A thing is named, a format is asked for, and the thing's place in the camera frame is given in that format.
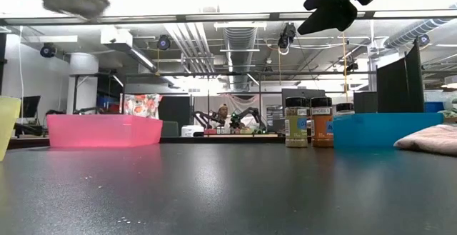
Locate tall yellow-green label spice bottle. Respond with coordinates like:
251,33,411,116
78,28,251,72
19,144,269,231
335,102,356,116

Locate orange spice bottle black cap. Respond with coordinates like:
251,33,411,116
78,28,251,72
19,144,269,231
308,96,335,149

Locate black hanging ceiling device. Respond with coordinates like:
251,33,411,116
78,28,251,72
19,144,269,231
277,22,297,50

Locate black partition panel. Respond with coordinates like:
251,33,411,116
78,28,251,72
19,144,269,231
376,37,426,114

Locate green-label spice bottle black cap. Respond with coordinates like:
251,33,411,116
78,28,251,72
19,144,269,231
284,96,309,149

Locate blue plastic bin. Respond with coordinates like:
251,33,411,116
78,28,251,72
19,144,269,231
331,112,444,149

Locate blue barrel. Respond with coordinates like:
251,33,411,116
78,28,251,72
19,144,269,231
424,101,446,114

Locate person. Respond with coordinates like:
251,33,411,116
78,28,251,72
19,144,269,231
215,103,233,129

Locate pale pink cloth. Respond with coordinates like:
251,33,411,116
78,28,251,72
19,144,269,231
393,123,457,156

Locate white box device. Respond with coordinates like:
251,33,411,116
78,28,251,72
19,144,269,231
181,124,205,138

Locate dark green chair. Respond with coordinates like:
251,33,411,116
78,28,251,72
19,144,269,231
161,120,180,138

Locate floral patterned cloth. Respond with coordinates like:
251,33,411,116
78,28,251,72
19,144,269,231
123,94,164,120

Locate pink plastic bin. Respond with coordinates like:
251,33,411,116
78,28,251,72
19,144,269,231
46,114,164,149

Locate small black side monitor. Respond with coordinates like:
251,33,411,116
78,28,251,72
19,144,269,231
21,95,41,120

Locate yellow-green plastic bin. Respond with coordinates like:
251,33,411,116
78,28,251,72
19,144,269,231
0,95,22,162

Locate silver slanted ceiling duct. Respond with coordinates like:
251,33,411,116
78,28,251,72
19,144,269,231
383,2,457,49

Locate silver ribbed ceiling duct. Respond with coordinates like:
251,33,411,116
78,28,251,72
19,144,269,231
223,26,258,90

